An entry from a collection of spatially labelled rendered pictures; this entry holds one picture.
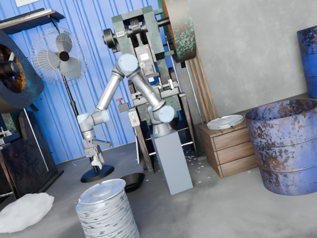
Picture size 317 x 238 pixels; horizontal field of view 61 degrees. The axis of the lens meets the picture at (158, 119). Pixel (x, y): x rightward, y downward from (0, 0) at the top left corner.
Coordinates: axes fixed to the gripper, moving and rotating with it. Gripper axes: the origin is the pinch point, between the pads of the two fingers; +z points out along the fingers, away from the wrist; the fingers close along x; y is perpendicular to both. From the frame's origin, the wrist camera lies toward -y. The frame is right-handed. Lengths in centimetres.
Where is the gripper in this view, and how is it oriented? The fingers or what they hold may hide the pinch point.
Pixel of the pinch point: (102, 165)
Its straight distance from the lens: 179.5
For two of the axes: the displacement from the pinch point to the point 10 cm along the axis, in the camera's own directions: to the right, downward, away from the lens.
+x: -0.3, 1.9, -9.8
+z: 2.7, 9.5, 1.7
